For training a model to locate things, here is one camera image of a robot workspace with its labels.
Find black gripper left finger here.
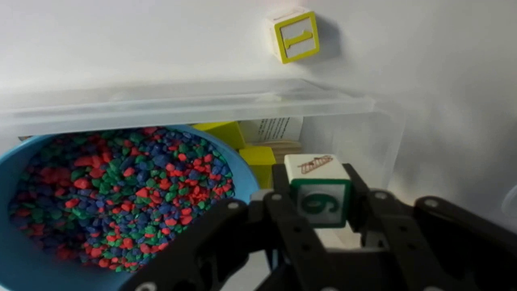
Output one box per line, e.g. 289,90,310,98
119,166,334,291

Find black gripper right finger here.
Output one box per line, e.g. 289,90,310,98
332,166,517,291

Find green number cube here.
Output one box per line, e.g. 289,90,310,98
284,154,350,229

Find yellow framed letter cube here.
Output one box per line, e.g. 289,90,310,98
265,7,319,65

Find blue bowl with coloured gravel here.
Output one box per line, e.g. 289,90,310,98
0,127,258,291

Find yellow blocks in container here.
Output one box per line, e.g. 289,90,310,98
193,122,276,190

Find clear plastic container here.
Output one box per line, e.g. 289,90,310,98
0,78,405,291

